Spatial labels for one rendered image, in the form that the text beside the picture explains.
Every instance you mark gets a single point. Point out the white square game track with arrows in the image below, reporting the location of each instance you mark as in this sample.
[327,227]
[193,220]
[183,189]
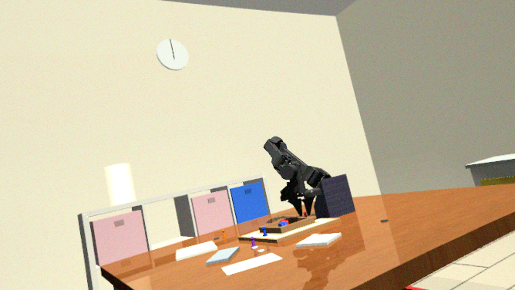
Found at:
[273,230]

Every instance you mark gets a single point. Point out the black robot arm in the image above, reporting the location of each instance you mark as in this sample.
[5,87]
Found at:
[289,167]

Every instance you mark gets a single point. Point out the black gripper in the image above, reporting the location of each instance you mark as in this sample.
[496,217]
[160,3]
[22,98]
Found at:
[308,195]

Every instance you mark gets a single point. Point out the tan board border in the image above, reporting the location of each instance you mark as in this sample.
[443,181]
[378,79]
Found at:
[285,238]

